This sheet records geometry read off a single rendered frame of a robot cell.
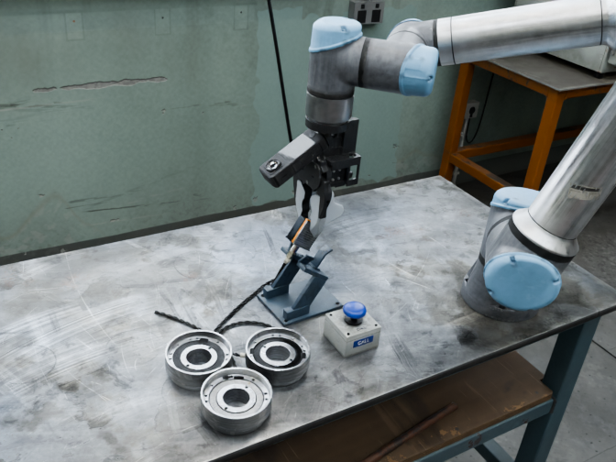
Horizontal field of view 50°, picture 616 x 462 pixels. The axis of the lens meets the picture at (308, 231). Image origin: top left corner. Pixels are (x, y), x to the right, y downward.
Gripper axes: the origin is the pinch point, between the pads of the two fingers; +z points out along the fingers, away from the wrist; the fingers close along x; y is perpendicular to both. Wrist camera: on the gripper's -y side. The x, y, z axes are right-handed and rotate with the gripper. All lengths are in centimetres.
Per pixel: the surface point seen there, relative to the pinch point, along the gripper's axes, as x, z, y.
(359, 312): -14.9, 8.9, 1.7
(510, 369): -16, 41, 48
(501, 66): 103, 19, 166
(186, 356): -6.8, 13.5, -26.0
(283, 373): -18.1, 12.8, -14.8
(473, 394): -17, 41, 35
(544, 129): 75, 37, 167
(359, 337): -16.9, 12.6, 0.8
